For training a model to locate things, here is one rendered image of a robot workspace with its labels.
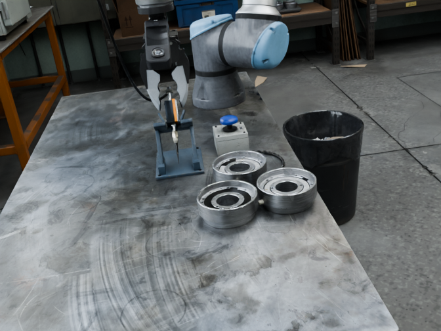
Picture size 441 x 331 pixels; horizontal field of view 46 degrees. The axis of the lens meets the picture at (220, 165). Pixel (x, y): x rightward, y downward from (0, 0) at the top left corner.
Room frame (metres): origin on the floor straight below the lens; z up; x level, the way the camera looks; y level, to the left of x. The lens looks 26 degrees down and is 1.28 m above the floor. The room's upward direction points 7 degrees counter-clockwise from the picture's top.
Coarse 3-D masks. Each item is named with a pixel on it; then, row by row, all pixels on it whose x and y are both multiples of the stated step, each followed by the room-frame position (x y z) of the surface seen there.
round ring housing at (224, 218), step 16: (208, 192) 0.83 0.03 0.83; (224, 192) 0.82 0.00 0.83; (256, 192) 0.78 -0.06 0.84; (208, 208) 0.75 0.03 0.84; (224, 208) 0.76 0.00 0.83; (240, 208) 0.74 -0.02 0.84; (256, 208) 0.77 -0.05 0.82; (208, 224) 0.76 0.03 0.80; (224, 224) 0.75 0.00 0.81; (240, 224) 0.75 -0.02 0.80
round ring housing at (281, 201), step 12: (288, 168) 0.86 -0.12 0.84; (300, 168) 0.85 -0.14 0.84; (264, 180) 0.85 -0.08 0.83; (288, 180) 0.84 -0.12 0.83; (312, 180) 0.82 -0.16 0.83; (264, 192) 0.78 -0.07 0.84; (276, 192) 0.80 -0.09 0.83; (288, 192) 0.79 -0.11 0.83; (300, 192) 0.77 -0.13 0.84; (312, 192) 0.78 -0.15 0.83; (264, 204) 0.79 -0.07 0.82; (276, 204) 0.77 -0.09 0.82; (288, 204) 0.76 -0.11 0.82; (300, 204) 0.76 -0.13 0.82
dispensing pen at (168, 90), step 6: (168, 90) 1.07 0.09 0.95; (168, 96) 1.06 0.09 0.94; (168, 102) 1.04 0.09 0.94; (168, 108) 1.03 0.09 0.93; (168, 114) 1.02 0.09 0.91; (168, 120) 1.02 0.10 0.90; (174, 120) 1.01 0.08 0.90; (174, 126) 1.02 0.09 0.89; (174, 132) 1.02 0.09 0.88; (174, 138) 1.01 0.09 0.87
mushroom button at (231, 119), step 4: (224, 116) 1.08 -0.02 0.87; (228, 116) 1.08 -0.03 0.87; (232, 116) 1.07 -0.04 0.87; (220, 120) 1.07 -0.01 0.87; (224, 120) 1.06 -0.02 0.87; (228, 120) 1.06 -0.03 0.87; (232, 120) 1.06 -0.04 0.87; (236, 120) 1.06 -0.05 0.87; (224, 124) 1.06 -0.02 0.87; (228, 124) 1.05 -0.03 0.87; (232, 124) 1.06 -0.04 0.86; (228, 128) 1.07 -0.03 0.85
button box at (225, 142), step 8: (216, 128) 1.09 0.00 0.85; (224, 128) 1.07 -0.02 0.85; (232, 128) 1.07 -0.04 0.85; (240, 128) 1.07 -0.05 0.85; (216, 136) 1.05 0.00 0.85; (224, 136) 1.04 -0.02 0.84; (232, 136) 1.04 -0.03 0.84; (240, 136) 1.04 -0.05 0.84; (216, 144) 1.05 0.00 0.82; (224, 144) 1.04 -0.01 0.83; (232, 144) 1.04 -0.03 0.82; (240, 144) 1.04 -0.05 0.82; (248, 144) 1.04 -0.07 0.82; (224, 152) 1.04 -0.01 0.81
